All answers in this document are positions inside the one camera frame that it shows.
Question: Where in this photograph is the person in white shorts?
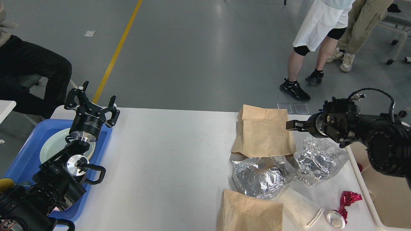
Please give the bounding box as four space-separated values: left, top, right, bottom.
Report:
279 0 353 101

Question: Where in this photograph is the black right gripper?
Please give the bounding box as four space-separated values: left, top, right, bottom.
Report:
286 113 328 139

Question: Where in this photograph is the blue plastic tray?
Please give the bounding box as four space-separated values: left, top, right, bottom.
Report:
4 119 112 222

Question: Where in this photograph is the brown paper bag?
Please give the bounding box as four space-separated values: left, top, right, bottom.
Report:
231 104 296 158
216 189 283 231

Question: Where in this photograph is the white plastic bin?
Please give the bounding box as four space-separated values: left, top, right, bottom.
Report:
348 142 411 231

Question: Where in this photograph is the white paper cup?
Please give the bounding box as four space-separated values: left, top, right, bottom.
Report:
272 187 324 231

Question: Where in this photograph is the foil small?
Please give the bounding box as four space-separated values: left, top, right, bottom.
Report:
293 136 349 187

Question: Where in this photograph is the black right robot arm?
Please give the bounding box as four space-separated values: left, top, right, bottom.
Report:
286 90 411 185

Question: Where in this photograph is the crumpled foil large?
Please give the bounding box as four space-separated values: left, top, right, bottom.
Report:
232 156 297 200

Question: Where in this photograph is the white side table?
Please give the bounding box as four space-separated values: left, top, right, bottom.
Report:
0 100 16 124

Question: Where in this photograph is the person in beige trousers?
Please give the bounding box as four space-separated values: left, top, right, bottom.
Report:
327 0 393 72

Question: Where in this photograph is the pink ribbed mug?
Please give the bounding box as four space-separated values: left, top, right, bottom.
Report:
53 198 76 212

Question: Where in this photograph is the green plate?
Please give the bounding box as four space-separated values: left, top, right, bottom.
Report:
39 128 97 165

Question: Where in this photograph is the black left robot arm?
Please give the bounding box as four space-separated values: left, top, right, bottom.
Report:
0 81 120 231

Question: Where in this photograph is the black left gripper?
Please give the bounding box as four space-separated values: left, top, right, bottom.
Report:
64 81 120 142

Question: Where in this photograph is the crushed red can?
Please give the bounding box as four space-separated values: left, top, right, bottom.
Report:
326 191 363 229

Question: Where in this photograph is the seated person at left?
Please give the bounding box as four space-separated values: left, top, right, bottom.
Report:
0 5 72 119

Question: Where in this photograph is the teal mug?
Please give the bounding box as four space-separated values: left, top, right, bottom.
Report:
0 177 15 193

